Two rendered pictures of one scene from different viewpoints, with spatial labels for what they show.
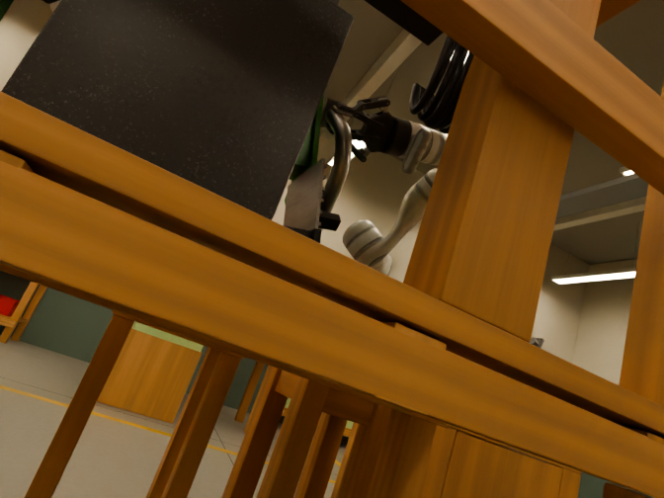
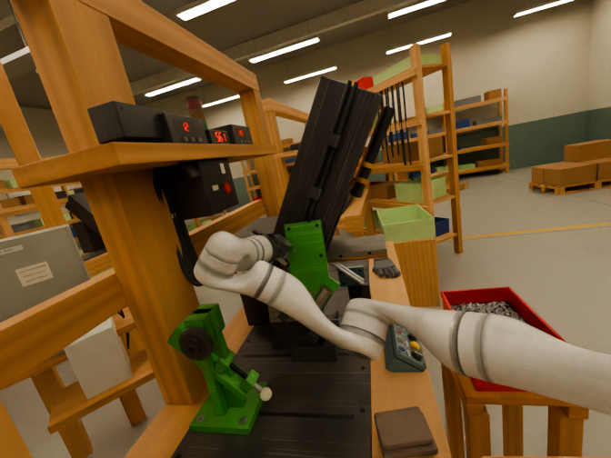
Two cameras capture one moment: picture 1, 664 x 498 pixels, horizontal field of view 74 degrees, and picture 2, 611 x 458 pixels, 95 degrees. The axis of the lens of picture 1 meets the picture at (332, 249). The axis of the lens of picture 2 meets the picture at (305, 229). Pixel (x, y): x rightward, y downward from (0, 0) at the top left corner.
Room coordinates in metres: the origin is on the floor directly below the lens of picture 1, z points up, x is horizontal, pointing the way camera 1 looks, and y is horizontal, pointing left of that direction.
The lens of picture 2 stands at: (1.27, -0.53, 1.45)
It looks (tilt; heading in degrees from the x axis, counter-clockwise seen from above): 14 degrees down; 125
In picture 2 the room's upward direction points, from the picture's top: 11 degrees counter-clockwise
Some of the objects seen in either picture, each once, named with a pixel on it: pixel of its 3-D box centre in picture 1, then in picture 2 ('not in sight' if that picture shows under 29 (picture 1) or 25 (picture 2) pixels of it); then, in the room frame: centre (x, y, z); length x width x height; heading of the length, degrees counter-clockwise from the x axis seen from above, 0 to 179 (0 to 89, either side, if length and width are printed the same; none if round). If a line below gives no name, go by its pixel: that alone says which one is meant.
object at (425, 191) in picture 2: not in sight; (372, 164); (-0.15, 3.48, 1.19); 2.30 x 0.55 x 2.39; 148
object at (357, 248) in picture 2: not in sight; (330, 251); (0.78, 0.30, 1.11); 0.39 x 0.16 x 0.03; 20
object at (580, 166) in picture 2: not in sight; (579, 166); (2.61, 6.47, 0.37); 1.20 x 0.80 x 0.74; 25
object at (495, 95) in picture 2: not in sight; (442, 143); (0.13, 8.88, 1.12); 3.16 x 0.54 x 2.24; 17
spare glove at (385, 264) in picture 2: not in sight; (383, 267); (0.85, 0.62, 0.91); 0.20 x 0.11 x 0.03; 119
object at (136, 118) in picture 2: not in sight; (135, 124); (0.60, -0.15, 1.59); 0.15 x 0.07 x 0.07; 110
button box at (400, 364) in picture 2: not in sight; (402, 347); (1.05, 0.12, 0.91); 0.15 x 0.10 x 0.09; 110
